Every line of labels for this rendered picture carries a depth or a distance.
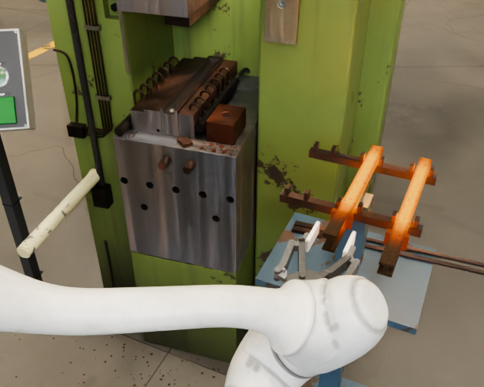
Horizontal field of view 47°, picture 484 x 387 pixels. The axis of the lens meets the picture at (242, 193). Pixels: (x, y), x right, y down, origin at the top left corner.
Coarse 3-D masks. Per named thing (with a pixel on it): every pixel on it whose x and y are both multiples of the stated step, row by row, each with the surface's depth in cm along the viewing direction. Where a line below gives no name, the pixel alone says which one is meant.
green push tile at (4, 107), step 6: (0, 102) 155; (6, 102) 155; (12, 102) 155; (0, 108) 155; (6, 108) 155; (12, 108) 155; (0, 114) 155; (6, 114) 155; (12, 114) 156; (0, 120) 155; (6, 120) 155; (12, 120) 156
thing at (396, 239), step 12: (420, 168) 130; (420, 180) 126; (408, 192) 122; (420, 192) 122; (408, 204) 119; (408, 216) 115; (396, 228) 112; (408, 228) 114; (384, 240) 111; (396, 240) 108; (408, 240) 109; (384, 252) 106; (396, 252) 106; (384, 264) 103
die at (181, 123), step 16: (176, 64) 190; (192, 64) 187; (224, 64) 187; (176, 80) 177; (208, 80) 176; (160, 96) 167; (192, 96) 167; (208, 96) 167; (144, 112) 161; (160, 112) 160; (176, 112) 158; (192, 112) 158; (144, 128) 164; (160, 128) 163; (176, 128) 161; (192, 128) 159
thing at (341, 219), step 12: (372, 156) 134; (360, 168) 130; (372, 168) 130; (360, 180) 126; (348, 192) 122; (360, 192) 122; (348, 204) 118; (336, 216) 113; (348, 216) 114; (336, 228) 110; (348, 228) 116; (336, 240) 113
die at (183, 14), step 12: (120, 0) 143; (132, 0) 142; (144, 0) 141; (156, 0) 140; (168, 0) 139; (180, 0) 138; (192, 0) 141; (204, 0) 150; (144, 12) 143; (156, 12) 142; (168, 12) 141; (180, 12) 140; (192, 12) 143
